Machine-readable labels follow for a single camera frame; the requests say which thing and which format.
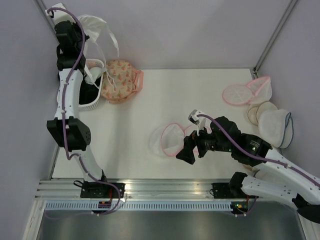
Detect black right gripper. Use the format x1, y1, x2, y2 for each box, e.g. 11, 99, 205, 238
175, 120, 233, 164

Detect white bra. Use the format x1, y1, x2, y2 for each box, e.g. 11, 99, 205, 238
84, 66, 107, 85
77, 14, 120, 68

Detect pink rimmed mesh laundry bag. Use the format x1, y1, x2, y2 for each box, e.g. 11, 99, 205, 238
148, 122, 197, 157

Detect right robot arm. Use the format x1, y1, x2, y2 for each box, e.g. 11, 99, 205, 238
176, 112, 320, 224

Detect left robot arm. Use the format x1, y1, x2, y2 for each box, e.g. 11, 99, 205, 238
46, 20, 109, 198

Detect white plastic laundry basket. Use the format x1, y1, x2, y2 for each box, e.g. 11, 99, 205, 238
79, 58, 105, 111

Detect white bra in basket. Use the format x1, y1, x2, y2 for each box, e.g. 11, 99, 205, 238
84, 66, 107, 85

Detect floral peach bra case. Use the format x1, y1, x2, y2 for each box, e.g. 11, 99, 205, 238
100, 59, 144, 104

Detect beige bra cup upper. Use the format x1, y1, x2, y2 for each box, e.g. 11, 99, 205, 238
247, 101, 278, 126

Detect pink mesh laundry bag flat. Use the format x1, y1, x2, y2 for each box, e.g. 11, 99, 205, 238
222, 84, 254, 106

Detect pink mesh laundry bag open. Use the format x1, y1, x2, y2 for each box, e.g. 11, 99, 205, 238
246, 76, 272, 105

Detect black bras in basket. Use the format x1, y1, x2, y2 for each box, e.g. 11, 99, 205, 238
79, 78, 101, 105

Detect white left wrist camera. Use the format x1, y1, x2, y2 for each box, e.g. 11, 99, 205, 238
44, 2, 70, 24

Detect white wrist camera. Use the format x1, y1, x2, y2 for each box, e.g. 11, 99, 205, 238
44, 2, 70, 24
188, 109, 208, 137

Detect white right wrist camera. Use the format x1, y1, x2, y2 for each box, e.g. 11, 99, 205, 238
188, 109, 208, 137

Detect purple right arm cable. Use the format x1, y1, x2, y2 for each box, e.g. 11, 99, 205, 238
197, 113, 320, 218

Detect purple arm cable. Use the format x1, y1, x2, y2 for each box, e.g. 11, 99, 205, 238
197, 113, 320, 218
44, 7, 122, 221

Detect left aluminium corner post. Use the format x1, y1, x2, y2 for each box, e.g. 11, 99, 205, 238
33, 0, 59, 58

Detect aluminium corner post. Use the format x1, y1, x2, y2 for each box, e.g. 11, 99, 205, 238
250, 0, 300, 80
33, 0, 59, 58

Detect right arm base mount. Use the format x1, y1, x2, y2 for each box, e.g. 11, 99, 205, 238
211, 172, 256, 199

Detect aluminium front rail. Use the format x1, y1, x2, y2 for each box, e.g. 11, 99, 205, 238
34, 177, 308, 201

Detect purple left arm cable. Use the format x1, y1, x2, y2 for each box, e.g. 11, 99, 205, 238
44, 7, 122, 221

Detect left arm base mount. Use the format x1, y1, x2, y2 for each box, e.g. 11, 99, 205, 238
73, 180, 125, 199

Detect white slotted cable duct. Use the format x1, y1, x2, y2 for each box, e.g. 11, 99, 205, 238
45, 200, 233, 212

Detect right aluminium corner post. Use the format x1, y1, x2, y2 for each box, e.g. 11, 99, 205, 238
250, 0, 300, 80

